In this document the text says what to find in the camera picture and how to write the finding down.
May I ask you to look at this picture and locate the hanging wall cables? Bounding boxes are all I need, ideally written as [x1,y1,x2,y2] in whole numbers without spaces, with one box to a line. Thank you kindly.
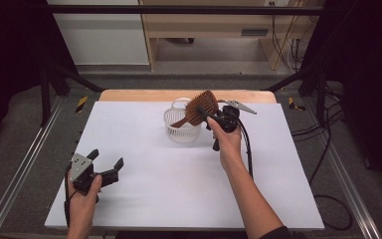
[270,0,304,73]

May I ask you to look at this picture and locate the light wooden desk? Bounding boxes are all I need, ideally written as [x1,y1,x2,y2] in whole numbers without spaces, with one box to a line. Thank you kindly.
[138,0,316,72]

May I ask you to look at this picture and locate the white cabinet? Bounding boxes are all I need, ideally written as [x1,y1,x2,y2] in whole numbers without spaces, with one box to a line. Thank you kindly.
[46,0,150,66]

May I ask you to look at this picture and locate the wooden hairbrush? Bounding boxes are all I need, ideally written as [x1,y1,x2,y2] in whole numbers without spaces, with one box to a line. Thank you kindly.
[169,90,220,129]

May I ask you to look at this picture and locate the black horizontal frame bar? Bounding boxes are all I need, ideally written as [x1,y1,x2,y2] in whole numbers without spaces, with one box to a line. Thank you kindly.
[46,4,326,16]

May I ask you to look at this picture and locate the person's right hand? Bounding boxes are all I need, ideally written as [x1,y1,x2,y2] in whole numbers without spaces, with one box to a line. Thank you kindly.
[207,117,244,171]

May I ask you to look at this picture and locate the person's left hand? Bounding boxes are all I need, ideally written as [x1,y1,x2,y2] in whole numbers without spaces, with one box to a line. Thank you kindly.
[67,174,103,213]

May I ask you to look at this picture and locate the dark rectangular vent panel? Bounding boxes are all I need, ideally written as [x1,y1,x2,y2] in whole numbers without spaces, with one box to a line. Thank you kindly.
[241,28,270,37]

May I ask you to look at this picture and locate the white plastic slotted basket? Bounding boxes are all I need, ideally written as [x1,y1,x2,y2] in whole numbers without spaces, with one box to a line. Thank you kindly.
[163,97,203,144]

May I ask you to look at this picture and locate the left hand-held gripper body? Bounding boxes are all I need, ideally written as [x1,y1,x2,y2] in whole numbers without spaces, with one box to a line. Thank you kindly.
[69,152,120,195]

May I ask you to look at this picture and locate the black metal stand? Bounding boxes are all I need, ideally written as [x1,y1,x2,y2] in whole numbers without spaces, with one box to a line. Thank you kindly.
[264,63,329,127]
[39,61,105,127]

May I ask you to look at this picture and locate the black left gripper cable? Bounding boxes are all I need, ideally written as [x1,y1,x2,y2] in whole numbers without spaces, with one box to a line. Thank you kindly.
[64,161,78,228]

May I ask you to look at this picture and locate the dark curtain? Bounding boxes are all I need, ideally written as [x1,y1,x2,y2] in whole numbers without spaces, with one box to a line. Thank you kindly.
[302,0,382,200]
[0,0,78,147]

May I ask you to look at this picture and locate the black floor cable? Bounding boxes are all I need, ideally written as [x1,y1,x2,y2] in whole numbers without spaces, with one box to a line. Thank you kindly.
[307,109,354,232]

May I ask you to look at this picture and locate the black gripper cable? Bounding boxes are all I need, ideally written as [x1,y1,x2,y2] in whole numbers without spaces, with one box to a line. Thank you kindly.
[231,111,255,180]
[64,161,78,228]

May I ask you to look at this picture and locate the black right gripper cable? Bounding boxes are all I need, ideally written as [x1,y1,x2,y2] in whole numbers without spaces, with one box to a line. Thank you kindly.
[231,111,255,180]

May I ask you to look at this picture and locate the metal floor rail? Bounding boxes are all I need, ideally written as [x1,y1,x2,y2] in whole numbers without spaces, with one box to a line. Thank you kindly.
[0,96,65,239]
[324,142,382,239]

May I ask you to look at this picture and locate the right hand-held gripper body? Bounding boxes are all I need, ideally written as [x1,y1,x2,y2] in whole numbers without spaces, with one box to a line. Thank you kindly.
[211,100,259,152]

